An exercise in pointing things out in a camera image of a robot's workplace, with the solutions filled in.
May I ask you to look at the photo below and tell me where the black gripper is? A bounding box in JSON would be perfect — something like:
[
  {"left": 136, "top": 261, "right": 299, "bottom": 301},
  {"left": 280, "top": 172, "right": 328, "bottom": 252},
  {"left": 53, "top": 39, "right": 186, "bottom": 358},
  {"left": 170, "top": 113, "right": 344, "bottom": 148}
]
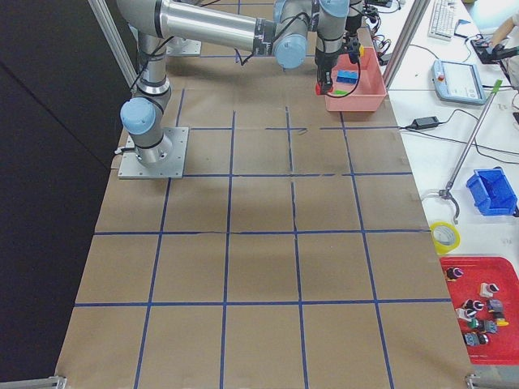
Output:
[
  {"left": 315, "top": 52, "right": 339, "bottom": 85},
  {"left": 345, "top": 34, "right": 360, "bottom": 63}
]

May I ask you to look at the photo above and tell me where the blue toy block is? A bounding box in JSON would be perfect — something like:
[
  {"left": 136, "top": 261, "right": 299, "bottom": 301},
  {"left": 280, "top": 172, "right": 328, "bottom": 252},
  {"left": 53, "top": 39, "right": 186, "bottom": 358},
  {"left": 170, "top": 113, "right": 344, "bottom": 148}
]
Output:
[{"left": 337, "top": 70, "right": 359, "bottom": 84}]

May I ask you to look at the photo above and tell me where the red toy block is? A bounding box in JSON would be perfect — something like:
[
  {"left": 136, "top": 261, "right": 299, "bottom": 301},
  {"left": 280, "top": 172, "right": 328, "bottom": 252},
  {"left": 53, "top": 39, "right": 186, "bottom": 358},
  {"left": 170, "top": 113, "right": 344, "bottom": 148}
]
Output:
[{"left": 315, "top": 83, "right": 333, "bottom": 96}]

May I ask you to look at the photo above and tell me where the green toy block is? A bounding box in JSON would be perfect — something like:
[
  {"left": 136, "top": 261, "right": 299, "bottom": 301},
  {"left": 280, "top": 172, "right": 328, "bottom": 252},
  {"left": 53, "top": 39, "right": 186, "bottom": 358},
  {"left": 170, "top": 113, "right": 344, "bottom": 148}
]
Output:
[{"left": 327, "top": 90, "right": 350, "bottom": 98}]

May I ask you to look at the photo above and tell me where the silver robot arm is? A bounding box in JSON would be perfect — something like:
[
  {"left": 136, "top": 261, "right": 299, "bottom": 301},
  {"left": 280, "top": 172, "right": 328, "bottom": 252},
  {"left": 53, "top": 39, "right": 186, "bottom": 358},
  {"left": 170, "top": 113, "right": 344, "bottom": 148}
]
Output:
[
  {"left": 117, "top": 1, "right": 350, "bottom": 169},
  {"left": 345, "top": 0, "right": 364, "bottom": 64}
]

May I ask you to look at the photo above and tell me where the pink plastic box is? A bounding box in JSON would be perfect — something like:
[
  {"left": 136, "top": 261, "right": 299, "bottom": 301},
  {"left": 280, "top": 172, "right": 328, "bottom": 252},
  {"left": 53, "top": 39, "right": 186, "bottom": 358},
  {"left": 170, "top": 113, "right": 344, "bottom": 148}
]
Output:
[{"left": 324, "top": 47, "right": 387, "bottom": 112}]

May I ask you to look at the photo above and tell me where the white keyboard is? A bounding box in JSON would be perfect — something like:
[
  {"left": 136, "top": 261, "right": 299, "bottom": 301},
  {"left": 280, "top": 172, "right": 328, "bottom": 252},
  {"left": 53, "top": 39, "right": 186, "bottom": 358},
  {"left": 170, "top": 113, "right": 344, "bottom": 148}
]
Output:
[{"left": 427, "top": 0, "right": 456, "bottom": 41}]

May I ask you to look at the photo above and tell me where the black power adapter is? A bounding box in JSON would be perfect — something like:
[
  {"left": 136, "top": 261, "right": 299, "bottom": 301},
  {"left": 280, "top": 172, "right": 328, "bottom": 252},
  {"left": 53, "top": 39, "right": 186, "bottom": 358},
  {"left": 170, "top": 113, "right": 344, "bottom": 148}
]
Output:
[{"left": 410, "top": 116, "right": 440, "bottom": 130}]

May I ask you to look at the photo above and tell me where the teach pendant tablet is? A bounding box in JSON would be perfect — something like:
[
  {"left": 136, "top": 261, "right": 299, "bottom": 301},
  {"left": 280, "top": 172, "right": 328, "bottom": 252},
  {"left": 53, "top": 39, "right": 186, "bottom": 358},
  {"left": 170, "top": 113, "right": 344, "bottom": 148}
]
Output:
[{"left": 431, "top": 59, "right": 487, "bottom": 105}]

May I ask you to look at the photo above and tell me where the reacher grabber tool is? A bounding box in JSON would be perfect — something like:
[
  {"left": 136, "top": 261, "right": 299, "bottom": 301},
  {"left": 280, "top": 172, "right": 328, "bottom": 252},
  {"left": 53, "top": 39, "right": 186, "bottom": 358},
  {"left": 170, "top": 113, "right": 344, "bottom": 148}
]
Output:
[{"left": 421, "top": 79, "right": 504, "bottom": 225}]

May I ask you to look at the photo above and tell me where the blue storage bin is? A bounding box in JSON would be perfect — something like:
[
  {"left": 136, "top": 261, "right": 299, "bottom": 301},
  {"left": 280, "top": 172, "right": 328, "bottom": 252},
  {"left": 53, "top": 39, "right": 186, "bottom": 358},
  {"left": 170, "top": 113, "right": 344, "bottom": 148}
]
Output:
[{"left": 466, "top": 167, "right": 518, "bottom": 217}]

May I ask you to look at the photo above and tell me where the yellow tape roll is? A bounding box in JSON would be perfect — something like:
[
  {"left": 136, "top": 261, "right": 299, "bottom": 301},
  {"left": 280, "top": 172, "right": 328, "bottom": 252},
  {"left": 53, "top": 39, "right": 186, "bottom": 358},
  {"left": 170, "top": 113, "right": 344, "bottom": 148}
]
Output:
[{"left": 431, "top": 221, "right": 461, "bottom": 255}]

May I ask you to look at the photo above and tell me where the red tray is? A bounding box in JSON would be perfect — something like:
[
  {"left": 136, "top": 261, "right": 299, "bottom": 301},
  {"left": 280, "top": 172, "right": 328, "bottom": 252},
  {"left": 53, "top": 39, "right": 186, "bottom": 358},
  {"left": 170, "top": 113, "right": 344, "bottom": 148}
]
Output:
[{"left": 440, "top": 256, "right": 518, "bottom": 365}]

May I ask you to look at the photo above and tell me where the aluminium frame post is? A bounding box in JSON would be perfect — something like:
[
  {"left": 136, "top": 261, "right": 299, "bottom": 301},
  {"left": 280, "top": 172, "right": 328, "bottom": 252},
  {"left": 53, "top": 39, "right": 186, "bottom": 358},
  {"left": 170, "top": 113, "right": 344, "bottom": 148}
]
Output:
[{"left": 383, "top": 0, "right": 430, "bottom": 90}]

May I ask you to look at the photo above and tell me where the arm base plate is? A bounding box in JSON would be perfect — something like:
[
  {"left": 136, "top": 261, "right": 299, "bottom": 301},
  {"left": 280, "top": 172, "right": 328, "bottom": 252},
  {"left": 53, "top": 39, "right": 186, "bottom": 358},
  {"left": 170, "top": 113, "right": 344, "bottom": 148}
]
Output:
[
  {"left": 118, "top": 127, "right": 189, "bottom": 179},
  {"left": 166, "top": 37, "right": 202, "bottom": 57}
]

